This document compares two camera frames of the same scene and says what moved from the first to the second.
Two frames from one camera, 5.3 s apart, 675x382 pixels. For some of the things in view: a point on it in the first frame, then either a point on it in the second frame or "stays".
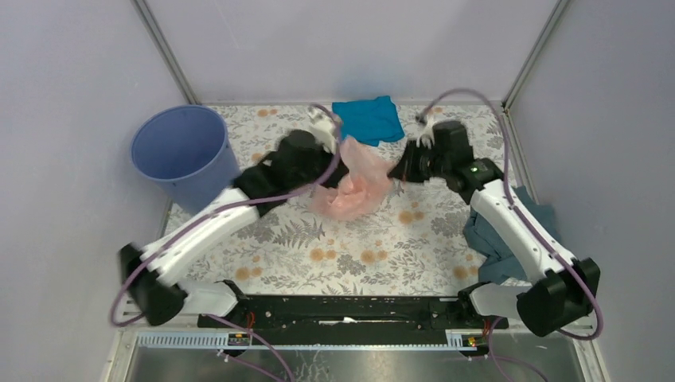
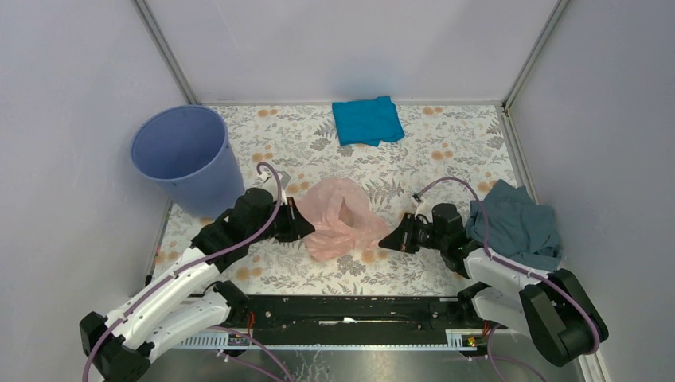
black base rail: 353,313 stays
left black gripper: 340,171 -> 298,227
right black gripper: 404,169 -> 402,238
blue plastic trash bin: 185,148 stays
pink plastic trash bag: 362,192 -> 337,214
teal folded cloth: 374,122 stays
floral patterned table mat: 412,244 stays
